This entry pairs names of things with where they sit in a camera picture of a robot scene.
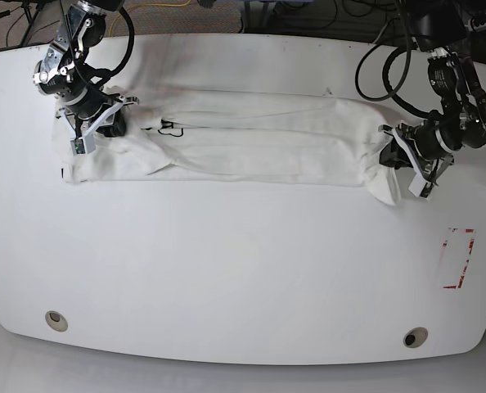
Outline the black tripod stand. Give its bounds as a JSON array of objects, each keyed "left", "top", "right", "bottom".
[{"left": 18, "top": 0, "right": 52, "bottom": 47}]

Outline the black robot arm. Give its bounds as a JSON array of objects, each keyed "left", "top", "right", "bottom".
[
  {"left": 33, "top": 1, "right": 135, "bottom": 138},
  {"left": 380, "top": 1, "right": 486, "bottom": 169}
]

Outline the right table cable grommet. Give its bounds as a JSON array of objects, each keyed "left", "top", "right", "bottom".
[{"left": 403, "top": 327, "right": 428, "bottom": 349}]

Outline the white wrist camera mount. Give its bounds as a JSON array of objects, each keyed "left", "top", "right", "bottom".
[
  {"left": 378, "top": 123, "right": 454, "bottom": 200},
  {"left": 56, "top": 96, "right": 139, "bottom": 156}
]

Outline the yellow cable on floor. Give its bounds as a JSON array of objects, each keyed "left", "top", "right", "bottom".
[{"left": 108, "top": 0, "right": 191, "bottom": 38}]

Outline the white printed t-shirt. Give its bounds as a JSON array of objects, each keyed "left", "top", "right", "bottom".
[{"left": 52, "top": 88, "right": 401, "bottom": 206}]

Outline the left table cable grommet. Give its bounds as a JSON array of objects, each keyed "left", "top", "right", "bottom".
[{"left": 45, "top": 311, "right": 68, "bottom": 332}]

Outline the table cable grommet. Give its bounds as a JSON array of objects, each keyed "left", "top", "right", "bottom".
[
  {"left": 45, "top": 311, "right": 68, "bottom": 332},
  {"left": 403, "top": 327, "right": 428, "bottom": 349}
]

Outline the red tape rectangle marking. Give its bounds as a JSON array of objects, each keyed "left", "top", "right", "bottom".
[{"left": 437, "top": 228, "right": 476, "bottom": 290}]

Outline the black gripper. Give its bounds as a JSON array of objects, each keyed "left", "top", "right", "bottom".
[
  {"left": 65, "top": 92, "right": 127, "bottom": 138},
  {"left": 379, "top": 120, "right": 462, "bottom": 170}
]

